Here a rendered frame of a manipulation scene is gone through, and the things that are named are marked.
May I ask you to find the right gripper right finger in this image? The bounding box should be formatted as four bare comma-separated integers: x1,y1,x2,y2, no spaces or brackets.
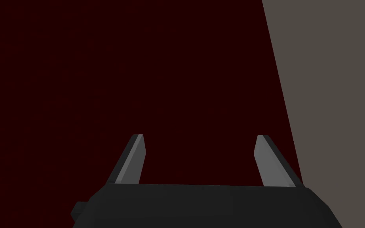
253,134,304,187

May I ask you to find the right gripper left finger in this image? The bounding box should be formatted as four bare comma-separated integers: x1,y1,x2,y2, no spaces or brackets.
106,134,147,185

